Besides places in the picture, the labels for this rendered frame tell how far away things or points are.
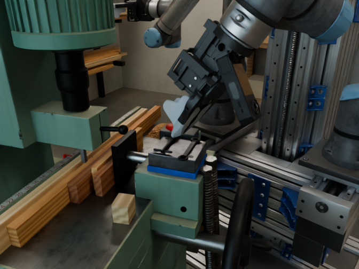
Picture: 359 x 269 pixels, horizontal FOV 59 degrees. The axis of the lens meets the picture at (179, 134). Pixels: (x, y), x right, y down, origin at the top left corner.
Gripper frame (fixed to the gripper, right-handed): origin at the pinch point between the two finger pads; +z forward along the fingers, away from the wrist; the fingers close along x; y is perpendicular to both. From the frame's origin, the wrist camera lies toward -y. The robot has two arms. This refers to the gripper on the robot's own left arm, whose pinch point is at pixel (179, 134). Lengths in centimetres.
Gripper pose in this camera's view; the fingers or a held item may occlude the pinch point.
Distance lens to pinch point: 58.9
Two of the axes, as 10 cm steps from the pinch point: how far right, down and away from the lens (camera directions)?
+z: -5.2, 7.0, 4.9
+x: -5.2, 2.0, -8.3
